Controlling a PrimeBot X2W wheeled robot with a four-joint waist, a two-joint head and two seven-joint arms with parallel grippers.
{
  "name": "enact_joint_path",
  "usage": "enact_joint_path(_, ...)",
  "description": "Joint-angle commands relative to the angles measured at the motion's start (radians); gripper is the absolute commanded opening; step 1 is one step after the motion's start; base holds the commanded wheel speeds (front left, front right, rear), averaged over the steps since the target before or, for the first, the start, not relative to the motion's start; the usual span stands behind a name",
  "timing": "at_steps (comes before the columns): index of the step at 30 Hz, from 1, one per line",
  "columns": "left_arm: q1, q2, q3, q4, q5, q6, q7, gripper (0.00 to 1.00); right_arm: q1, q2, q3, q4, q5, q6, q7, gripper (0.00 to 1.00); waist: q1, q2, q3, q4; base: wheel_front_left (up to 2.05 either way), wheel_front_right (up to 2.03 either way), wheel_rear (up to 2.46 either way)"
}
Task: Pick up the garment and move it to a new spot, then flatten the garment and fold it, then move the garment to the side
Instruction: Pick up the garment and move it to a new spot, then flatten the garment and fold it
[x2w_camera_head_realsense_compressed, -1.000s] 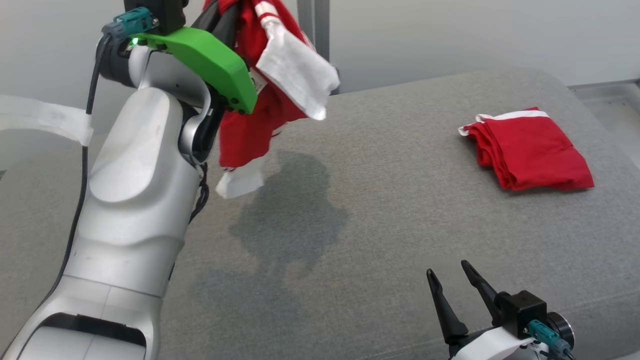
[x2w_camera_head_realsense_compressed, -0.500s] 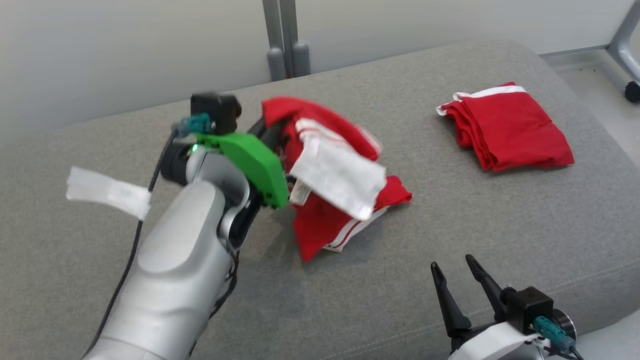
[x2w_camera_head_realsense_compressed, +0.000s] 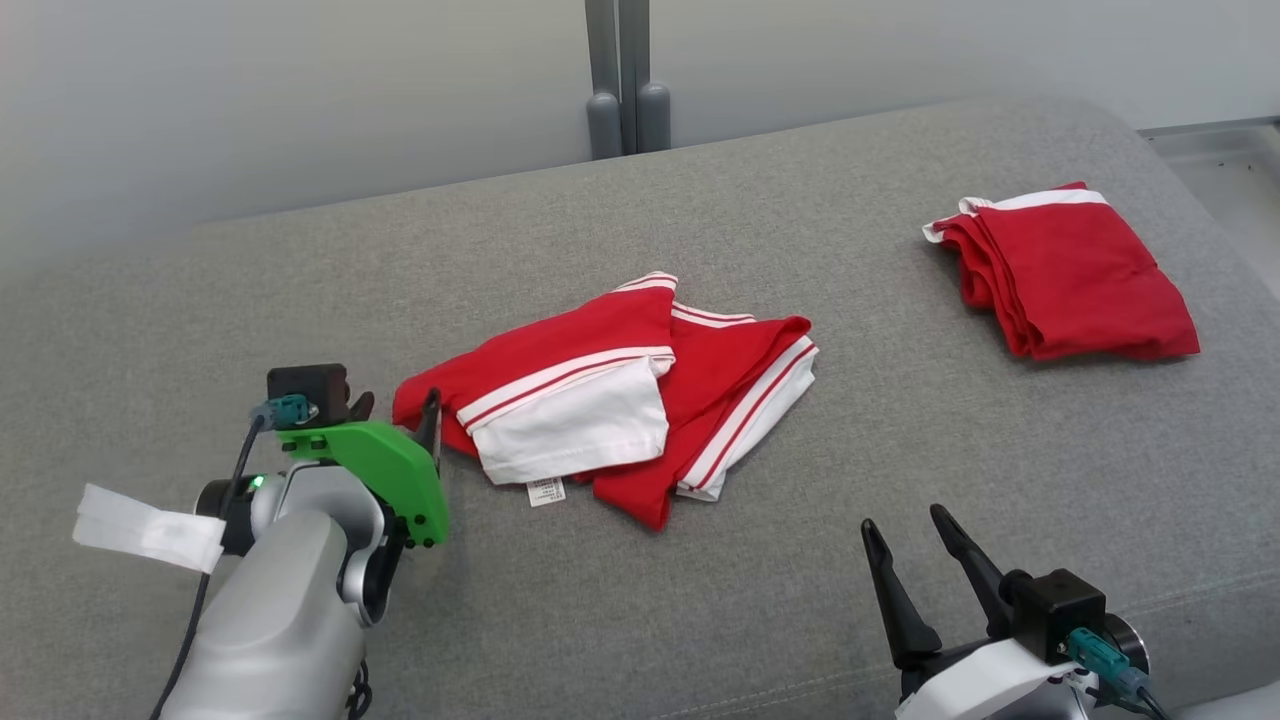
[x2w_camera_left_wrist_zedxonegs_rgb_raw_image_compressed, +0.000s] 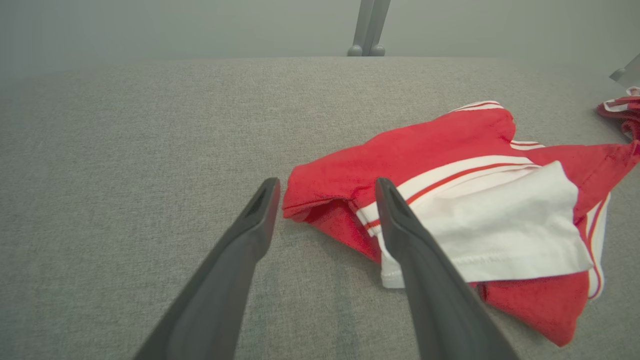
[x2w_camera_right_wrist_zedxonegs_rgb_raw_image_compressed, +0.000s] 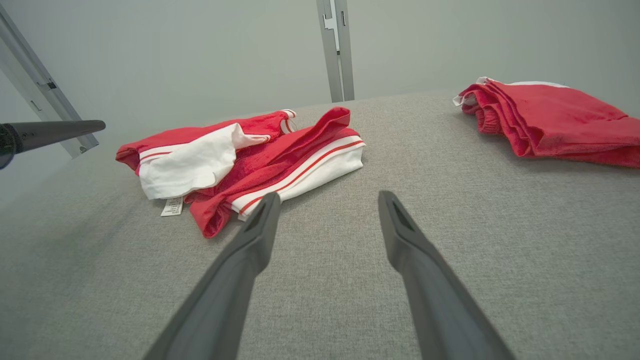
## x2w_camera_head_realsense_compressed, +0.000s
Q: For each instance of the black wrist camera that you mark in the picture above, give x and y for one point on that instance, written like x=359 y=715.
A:
x=305 y=385
x=1055 y=610

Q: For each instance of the red white basketball jersey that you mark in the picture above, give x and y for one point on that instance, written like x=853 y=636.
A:
x=620 y=400

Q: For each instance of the grey double metal post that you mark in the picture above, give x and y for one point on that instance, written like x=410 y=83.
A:
x=628 y=100

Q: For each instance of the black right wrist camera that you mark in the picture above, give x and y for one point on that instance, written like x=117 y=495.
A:
x=1055 y=610

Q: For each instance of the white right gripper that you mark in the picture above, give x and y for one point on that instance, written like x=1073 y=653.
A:
x=985 y=690

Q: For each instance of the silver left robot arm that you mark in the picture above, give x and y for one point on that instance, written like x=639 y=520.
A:
x=280 y=620

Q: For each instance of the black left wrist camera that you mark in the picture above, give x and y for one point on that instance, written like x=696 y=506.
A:
x=305 y=385

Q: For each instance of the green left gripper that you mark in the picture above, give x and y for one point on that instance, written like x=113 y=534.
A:
x=400 y=470

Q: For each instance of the red basketball shorts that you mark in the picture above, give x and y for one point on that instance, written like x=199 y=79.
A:
x=1080 y=280

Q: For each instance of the white tape flag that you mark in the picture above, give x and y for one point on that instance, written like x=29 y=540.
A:
x=150 y=528

